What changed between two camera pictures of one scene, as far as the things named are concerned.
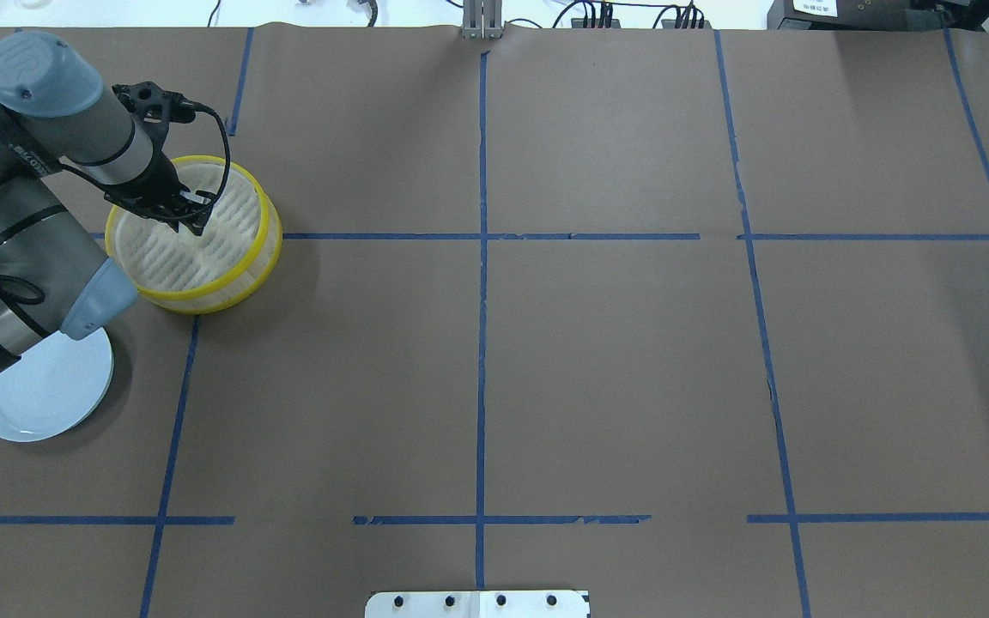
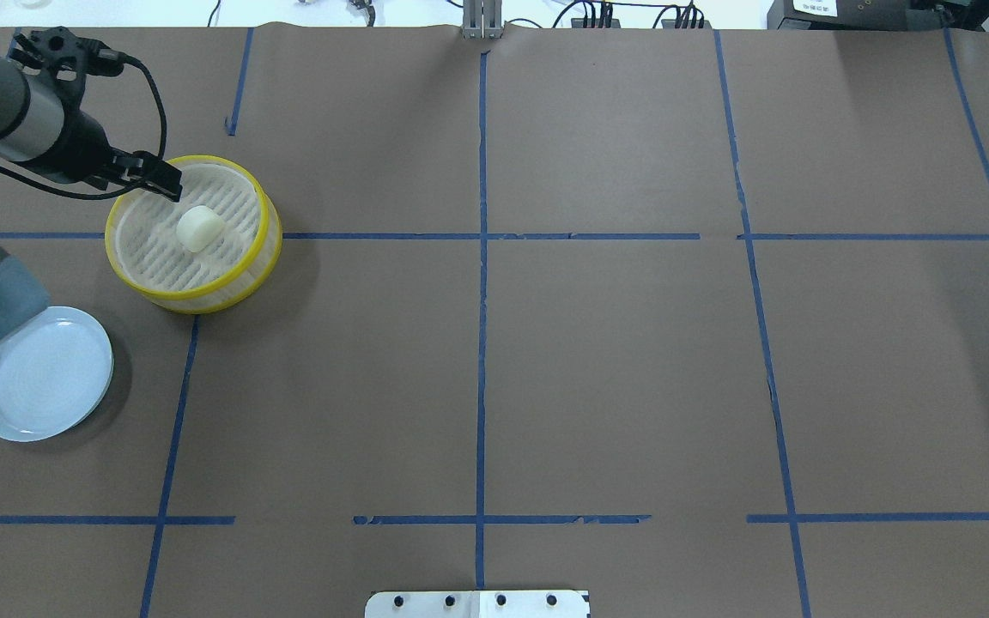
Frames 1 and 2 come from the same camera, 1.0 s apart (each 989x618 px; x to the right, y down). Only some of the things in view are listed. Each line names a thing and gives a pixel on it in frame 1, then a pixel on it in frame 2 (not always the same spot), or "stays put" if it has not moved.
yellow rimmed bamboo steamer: [228, 260] stays put
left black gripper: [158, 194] -> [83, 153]
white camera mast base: [477, 604] stays put
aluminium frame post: [482, 20] stays put
